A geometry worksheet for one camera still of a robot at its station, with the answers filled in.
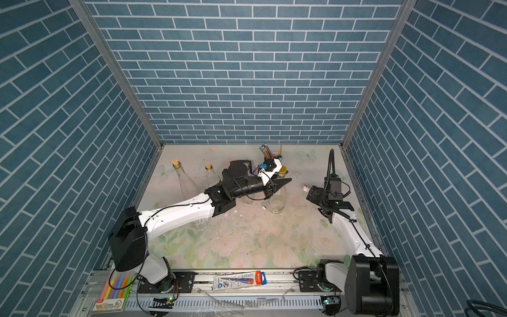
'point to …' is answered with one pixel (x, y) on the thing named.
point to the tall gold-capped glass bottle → (277, 202)
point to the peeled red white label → (226, 213)
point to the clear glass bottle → (189, 187)
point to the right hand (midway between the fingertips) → (317, 194)
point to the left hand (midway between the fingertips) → (294, 178)
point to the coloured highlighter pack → (115, 292)
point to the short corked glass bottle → (212, 177)
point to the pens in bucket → (268, 154)
